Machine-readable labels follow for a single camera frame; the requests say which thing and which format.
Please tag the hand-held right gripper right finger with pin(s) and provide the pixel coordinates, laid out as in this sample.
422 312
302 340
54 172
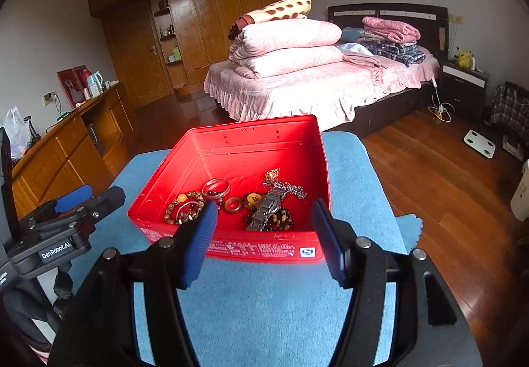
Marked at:
330 243

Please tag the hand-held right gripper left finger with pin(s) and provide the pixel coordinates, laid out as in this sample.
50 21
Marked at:
198 243

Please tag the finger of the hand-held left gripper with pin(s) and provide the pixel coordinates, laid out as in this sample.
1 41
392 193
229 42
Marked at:
105 203
74 197

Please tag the wide silver bangle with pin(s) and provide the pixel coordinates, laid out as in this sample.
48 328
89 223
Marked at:
205 186

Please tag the gold coin pendant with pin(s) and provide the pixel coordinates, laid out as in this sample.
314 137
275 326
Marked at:
253 200

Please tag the silver metal wristwatch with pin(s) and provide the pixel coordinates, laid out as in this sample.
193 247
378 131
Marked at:
264 212

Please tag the small gold pendant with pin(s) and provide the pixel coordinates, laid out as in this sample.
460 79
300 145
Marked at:
272 175

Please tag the red tin box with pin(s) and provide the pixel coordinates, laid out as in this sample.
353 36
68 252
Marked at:
248 144

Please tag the wooden sideboard cabinet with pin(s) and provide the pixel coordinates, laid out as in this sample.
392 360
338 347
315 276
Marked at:
62 152

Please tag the light blue foot-shaped mat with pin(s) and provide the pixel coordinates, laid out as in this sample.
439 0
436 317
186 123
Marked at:
411 232

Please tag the white plastic bag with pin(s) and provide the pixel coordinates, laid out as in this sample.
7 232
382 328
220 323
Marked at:
16 131

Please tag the white electric kettle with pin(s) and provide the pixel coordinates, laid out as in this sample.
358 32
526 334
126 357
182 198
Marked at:
95 82

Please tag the wooden door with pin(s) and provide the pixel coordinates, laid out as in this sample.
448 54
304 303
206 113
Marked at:
132 57

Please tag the bed with pink sheet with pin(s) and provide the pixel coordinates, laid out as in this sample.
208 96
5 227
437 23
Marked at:
310 90

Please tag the white bathroom scale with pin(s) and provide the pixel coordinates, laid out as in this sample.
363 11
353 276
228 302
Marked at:
479 144

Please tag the pink folded quilt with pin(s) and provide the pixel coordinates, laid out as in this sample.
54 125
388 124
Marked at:
289 61
289 34

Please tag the plaid folded clothes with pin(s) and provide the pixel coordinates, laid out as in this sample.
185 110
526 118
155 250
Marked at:
396 51

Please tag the dark nightstand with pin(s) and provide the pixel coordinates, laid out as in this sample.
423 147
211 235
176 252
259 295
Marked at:
465 90

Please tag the pink folded blanket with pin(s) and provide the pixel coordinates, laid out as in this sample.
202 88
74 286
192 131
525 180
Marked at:
390 28

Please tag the plaid bag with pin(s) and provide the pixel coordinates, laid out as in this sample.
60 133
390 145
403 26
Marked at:
510 104

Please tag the yellow plush toy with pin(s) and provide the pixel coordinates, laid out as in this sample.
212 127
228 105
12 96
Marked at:
464 57

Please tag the wooden wardrobe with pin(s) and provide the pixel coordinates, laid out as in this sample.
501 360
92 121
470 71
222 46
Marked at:
231 11

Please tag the dark wooden headboard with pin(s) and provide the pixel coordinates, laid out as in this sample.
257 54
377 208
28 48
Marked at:
430 28

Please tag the cream brown-spotted blanket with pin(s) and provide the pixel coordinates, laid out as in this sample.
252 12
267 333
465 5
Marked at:
285 7

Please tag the wall power socket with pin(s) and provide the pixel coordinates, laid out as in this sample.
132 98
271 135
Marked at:
49 98

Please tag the red picture frame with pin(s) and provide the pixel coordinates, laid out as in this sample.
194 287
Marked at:
68 88

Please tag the wall switch plate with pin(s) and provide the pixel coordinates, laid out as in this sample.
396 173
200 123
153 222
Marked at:
455 17

